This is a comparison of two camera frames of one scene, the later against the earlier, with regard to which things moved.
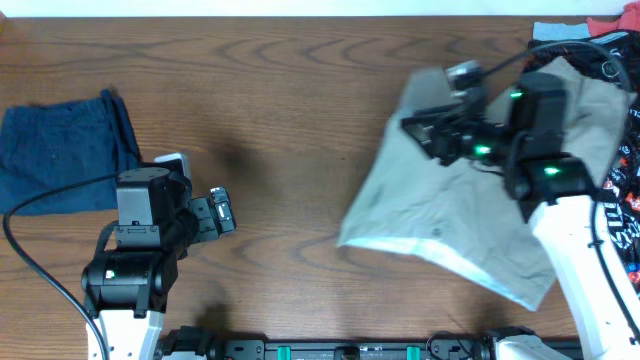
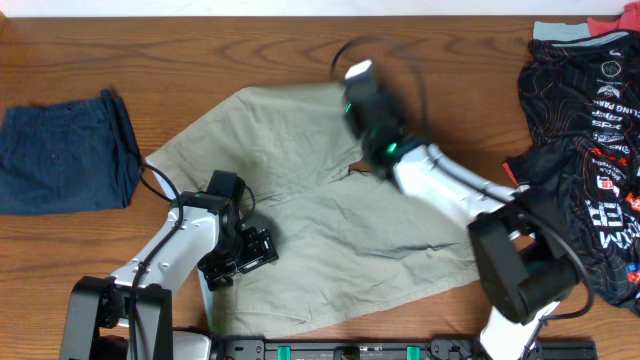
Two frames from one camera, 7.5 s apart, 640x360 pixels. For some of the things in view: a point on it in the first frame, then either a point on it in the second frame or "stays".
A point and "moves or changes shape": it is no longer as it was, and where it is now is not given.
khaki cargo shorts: (460, 210) moves or changes shape
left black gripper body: (193, 202) to (245, 249)
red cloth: (628, 20) stays
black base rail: (185, 343) stays
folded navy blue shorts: (44, 144) stays
